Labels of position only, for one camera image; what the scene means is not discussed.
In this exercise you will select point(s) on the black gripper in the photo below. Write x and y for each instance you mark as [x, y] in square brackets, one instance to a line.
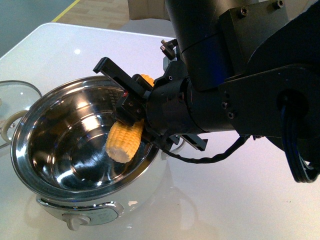
[170, 106]

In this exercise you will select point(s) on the yellow corn cob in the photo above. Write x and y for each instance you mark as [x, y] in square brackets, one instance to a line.
[123, 141]

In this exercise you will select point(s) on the beige chair centre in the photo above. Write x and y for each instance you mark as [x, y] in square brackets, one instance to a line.
[148, 17]

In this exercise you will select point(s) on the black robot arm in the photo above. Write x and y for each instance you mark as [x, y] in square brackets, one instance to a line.
[240, 65]

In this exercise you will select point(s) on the white electric cooking pot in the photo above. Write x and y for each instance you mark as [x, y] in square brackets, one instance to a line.
[58, 152]

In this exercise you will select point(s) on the glass pot lid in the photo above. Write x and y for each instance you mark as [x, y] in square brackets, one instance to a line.
[16, 98]

